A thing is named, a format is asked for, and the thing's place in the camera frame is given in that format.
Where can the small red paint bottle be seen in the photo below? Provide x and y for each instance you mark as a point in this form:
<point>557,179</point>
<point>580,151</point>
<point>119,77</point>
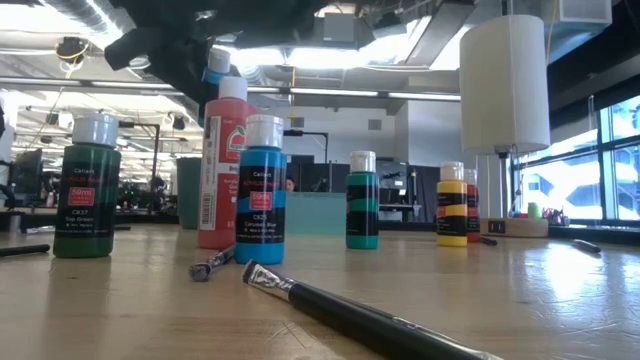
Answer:
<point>474,210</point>

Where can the white shade table lamp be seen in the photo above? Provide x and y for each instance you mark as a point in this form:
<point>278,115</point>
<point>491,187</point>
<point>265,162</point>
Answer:
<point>502,85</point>

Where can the small teal green paint bottle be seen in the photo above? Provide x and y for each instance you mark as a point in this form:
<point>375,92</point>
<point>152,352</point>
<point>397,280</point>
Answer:
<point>362,210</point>

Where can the large bright red paint bottle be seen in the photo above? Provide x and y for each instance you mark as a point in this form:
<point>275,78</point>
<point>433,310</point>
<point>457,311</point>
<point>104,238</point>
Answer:
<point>220,175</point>

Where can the black monitor screen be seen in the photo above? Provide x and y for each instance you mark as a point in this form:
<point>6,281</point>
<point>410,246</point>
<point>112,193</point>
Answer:
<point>392,175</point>

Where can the small pink object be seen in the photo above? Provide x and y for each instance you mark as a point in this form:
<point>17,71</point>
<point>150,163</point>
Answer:
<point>554,216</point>

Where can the cerulean blue paint bottle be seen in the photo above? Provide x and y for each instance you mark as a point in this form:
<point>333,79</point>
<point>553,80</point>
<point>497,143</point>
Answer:
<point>260,215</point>

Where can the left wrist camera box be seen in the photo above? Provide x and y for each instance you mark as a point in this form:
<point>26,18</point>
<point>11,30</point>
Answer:
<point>127,47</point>

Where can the small yellow paint bottle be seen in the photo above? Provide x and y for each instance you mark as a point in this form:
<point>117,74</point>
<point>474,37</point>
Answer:
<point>451,210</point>

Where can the teal plastic cup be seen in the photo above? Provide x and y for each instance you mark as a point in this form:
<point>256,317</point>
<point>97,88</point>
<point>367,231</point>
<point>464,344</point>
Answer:
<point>189,195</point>

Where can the black office partition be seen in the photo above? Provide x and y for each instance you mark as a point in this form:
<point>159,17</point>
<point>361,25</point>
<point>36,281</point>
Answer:
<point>320,175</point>

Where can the grey ceiling box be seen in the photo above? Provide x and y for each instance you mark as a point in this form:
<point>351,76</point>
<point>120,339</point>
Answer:
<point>339,26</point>

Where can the sap green paint bottle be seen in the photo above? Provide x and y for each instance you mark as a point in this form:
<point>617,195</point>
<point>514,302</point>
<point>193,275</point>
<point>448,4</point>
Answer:
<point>87,210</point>

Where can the teal translucent plastic bin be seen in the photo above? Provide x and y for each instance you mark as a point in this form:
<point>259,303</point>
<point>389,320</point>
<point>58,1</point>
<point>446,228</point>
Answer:
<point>315,215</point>

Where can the window with black frame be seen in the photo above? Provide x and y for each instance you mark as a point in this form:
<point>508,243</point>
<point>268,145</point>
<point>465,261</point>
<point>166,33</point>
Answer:
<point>560,190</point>

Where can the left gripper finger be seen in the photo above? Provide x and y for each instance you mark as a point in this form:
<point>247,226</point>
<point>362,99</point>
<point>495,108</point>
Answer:
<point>175,70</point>

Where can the black computer monitor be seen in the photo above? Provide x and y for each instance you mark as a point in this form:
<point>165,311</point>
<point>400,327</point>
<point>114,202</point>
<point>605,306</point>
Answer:
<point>27,172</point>

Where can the black aluminium table frame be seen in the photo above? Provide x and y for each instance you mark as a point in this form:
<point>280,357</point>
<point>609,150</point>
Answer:
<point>615,235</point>

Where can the small green container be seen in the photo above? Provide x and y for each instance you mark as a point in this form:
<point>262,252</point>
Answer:
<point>534,210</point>

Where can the yellow black ceiling fixture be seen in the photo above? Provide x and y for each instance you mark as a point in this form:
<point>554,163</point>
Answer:
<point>72,49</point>

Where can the long ceiling light bar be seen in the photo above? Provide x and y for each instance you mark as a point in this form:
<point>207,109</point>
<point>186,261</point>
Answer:
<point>310,91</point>

